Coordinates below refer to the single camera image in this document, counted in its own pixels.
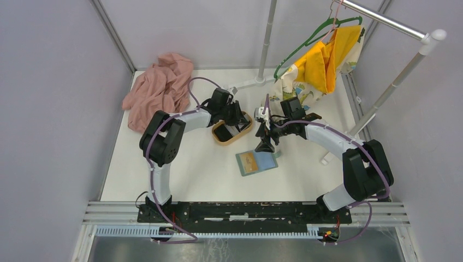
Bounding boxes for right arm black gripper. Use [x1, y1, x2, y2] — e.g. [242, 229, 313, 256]
[255, 117, 292, 153]

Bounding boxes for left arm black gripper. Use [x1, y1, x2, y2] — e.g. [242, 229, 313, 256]
[219, 100, 248, 127]

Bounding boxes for yellow oval card tray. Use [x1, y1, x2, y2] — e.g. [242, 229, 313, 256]
[211, 111, 253, 146]

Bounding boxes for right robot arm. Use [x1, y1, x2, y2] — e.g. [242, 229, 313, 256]
[254, 97, 394, 223]

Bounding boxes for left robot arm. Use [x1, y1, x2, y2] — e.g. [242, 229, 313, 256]
[139, 88, 253, 223]

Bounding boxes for black card in tray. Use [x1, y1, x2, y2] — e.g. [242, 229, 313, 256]
[213, 124, 233, 142]

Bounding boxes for cartoon print hanging garment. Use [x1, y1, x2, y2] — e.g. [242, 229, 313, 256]
[269, 25, 366, 111]

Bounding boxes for pink crumpled cloth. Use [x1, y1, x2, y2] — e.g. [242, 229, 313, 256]
[122, 53, 194, 133]

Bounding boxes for yellow hanging garment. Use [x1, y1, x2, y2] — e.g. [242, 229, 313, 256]
[294, 25, 365, 94]

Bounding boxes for green clothes hanger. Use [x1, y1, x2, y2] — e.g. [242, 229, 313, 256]
[273, 16, 363, 81]

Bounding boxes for pink clothes hanger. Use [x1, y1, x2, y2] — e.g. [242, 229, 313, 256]
[320, 0, 344, 42]

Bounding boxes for white clothes rack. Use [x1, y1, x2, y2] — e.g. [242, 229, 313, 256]
[228, 0, 447, 166]

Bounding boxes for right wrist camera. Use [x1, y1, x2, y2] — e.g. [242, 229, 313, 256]
[254, 106, 271, 130]

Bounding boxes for white cable duct strip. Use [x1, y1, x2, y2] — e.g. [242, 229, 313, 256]
[94, 225, 321, 240]

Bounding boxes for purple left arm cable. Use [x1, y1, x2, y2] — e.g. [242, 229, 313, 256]
[144, 76, 222, 245]

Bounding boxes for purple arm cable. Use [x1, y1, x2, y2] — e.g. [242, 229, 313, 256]
[263, 93, 391, 246]
[144, 76, 222, 245]

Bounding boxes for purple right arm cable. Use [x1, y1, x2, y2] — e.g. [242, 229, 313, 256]
[263, 93, 391, 246]

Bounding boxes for aluminium frame rails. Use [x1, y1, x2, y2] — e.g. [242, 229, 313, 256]
[72, 201, 418, 261]

